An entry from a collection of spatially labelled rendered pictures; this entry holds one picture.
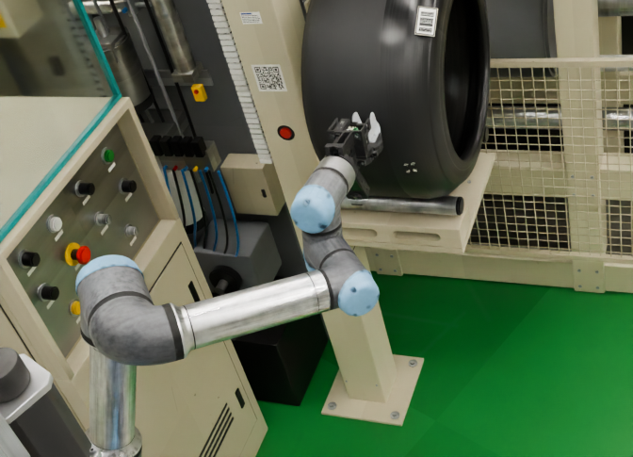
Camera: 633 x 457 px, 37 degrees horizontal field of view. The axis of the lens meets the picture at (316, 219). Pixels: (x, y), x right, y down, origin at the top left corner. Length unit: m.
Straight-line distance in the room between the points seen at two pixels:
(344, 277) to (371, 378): 1.32
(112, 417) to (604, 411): 1.60
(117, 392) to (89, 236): 0.55
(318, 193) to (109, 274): 0.39
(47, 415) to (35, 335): 0.84
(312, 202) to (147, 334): 0.36
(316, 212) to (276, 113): 0.69
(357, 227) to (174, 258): 0.48
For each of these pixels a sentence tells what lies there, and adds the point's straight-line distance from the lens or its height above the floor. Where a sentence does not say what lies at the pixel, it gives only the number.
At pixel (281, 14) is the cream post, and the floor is 1.37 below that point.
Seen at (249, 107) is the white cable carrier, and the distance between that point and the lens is 2.32.
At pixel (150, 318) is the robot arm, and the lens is 1.54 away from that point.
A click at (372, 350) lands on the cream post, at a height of 0.26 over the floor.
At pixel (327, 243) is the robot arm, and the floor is 1.23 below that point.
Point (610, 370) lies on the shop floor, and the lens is 3.01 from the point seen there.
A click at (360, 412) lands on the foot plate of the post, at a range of 2.99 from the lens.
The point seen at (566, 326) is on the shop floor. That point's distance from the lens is 3.14.
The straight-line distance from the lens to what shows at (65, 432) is 1.25.
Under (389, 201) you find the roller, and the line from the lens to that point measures 2.24.
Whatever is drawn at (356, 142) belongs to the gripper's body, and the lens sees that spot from 1.79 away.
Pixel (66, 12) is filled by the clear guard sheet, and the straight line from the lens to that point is 2.11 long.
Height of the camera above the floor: 2.32
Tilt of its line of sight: 39 degrees down
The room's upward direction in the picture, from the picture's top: 17 degrees counter-clockwise
